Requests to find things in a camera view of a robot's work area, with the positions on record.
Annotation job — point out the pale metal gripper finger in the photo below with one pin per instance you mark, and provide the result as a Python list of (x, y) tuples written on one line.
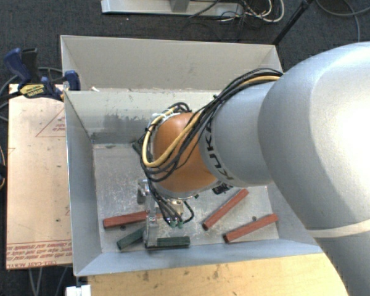
[(144, 193), (151, 230)]

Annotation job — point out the brown cardboard board red print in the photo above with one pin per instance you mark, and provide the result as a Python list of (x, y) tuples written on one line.
[(37, 171)]

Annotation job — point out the black cylinder on white bracket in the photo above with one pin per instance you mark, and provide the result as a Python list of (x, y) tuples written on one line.
[(222, 190)]

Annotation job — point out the dark green flat block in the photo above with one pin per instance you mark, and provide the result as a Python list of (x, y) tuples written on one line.
[(131, 238), (172, 242)]

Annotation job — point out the red-brown flat block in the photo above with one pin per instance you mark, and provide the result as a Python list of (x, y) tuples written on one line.
[(126, 219), (251, 227), (226, 208)]

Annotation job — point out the grey metal bin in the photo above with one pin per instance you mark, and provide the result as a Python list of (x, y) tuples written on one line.
[(117, 171)]

